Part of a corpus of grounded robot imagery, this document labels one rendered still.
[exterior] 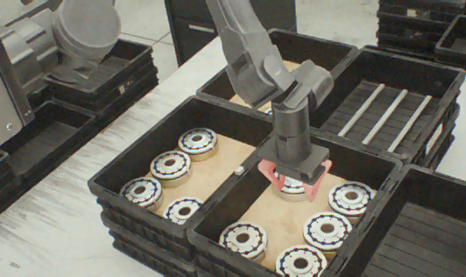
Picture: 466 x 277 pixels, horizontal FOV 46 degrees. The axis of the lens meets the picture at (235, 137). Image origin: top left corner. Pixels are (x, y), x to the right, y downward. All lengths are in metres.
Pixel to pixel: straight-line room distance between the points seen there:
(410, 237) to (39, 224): 0.97
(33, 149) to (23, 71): 1.81
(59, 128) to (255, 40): 1.79
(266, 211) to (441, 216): 0.38
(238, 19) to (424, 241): 0.63
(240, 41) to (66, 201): 0.94
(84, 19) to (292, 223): 0.72
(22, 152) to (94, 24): 1.80
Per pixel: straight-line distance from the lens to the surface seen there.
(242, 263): 1.06
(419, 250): 1.21
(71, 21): 0.70
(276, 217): 1.26
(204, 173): 1.40
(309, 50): 1.72
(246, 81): 0.84
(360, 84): 1.66
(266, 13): 3.03
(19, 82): 0.67
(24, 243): 1.59
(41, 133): 2.55
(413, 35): 2.80
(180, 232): 1.14
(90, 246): 1.50
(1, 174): 2.14
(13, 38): 0.68
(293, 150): 0.88
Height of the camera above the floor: 1.75
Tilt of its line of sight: 38 degrees down
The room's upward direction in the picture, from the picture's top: 9 degrees counter-clockwise
